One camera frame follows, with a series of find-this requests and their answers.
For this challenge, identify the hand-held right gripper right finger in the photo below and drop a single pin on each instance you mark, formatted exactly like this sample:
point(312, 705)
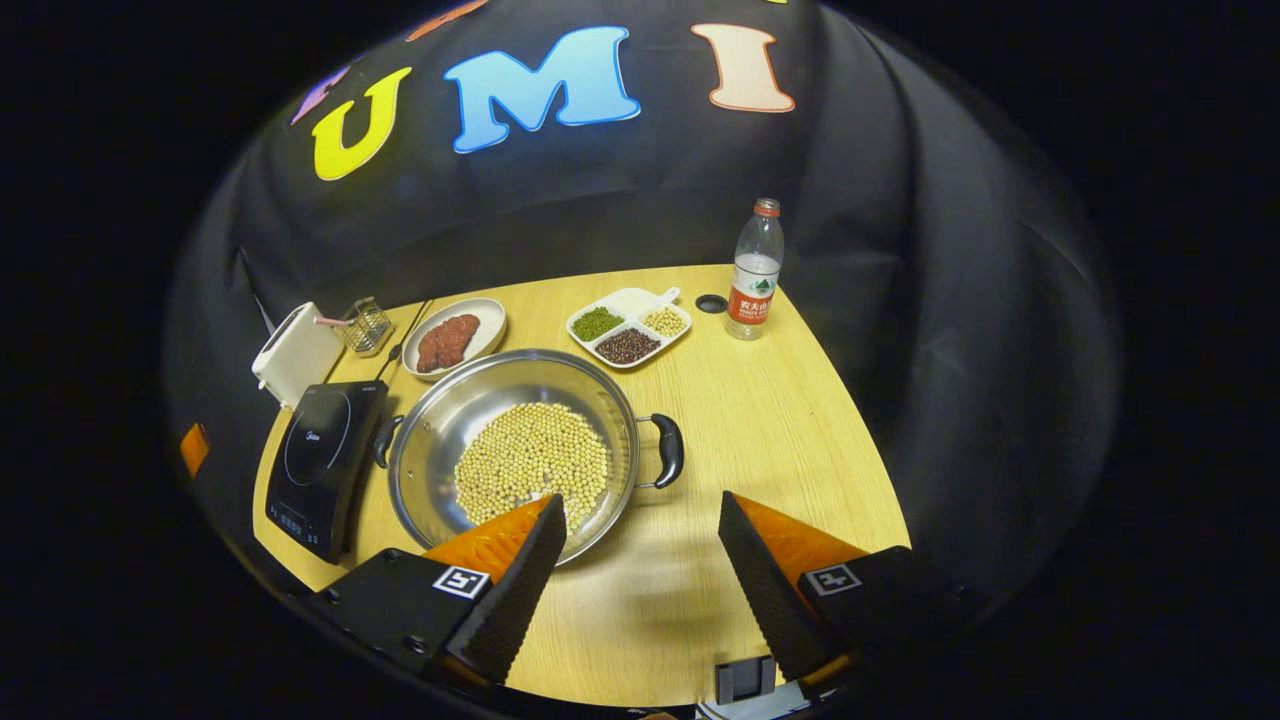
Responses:
point(765, 590)

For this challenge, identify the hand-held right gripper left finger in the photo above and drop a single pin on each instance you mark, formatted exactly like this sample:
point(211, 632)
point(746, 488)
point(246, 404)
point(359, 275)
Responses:
point(520, 590)

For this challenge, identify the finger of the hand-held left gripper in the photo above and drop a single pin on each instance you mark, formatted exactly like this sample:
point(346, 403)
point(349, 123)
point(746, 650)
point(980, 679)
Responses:
point(195, 450)

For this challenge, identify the black induction cooktop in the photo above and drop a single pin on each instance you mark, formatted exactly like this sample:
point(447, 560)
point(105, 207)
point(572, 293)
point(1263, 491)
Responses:
point(320, 470)

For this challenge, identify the pile of soybeans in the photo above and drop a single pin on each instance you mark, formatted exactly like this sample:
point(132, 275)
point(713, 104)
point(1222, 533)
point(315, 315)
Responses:
point(530, 460)

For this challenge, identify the white toaster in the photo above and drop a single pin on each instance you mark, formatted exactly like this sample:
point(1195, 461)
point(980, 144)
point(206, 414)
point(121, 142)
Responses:
point(298, 355)

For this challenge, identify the pink stick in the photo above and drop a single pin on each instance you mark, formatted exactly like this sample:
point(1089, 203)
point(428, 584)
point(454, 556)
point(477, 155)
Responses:
point(330, 322)

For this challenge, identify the red meat piece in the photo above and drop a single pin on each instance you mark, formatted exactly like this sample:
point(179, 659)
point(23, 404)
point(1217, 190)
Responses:
point(458, 335)
point(430, 352)

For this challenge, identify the dark red beans portion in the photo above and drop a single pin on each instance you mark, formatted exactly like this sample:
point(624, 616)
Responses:
point(628, 346)

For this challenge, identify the white round plate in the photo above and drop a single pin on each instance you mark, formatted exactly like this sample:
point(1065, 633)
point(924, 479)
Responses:
point(490, 322)

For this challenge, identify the green mung beans portion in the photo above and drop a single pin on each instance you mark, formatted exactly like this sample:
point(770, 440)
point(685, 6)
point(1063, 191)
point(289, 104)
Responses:
point(598, 323)

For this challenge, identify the small soybeans portion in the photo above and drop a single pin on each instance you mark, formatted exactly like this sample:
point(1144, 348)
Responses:
point(665, 322)

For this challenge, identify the black round table grommet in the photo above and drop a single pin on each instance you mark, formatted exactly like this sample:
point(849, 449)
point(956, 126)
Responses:
point(712, 303)

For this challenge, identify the white divided dish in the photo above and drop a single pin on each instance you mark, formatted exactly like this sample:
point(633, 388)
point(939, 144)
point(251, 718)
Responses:
point(630, 300)

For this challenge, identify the clear water bottle red label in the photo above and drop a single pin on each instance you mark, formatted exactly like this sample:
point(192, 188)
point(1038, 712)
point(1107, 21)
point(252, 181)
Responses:
point(755, 280)

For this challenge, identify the black backdrop cloth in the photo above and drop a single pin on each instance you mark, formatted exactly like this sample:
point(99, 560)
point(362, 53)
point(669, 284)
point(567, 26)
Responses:
point(950, 250)

